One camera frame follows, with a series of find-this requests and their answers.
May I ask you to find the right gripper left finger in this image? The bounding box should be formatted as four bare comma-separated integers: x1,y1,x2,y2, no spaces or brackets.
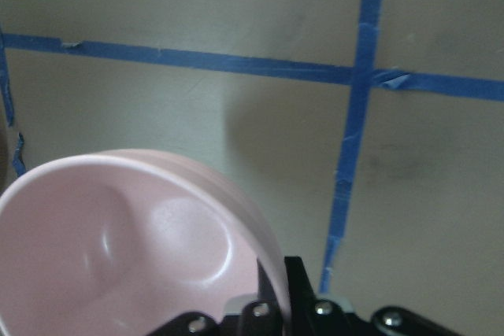
157,301,284,336

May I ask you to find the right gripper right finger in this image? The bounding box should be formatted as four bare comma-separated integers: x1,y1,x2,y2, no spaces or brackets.
284,257,347,335

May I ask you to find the small pink bowl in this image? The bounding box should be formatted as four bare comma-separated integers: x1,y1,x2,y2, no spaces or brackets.
1,150,291,335

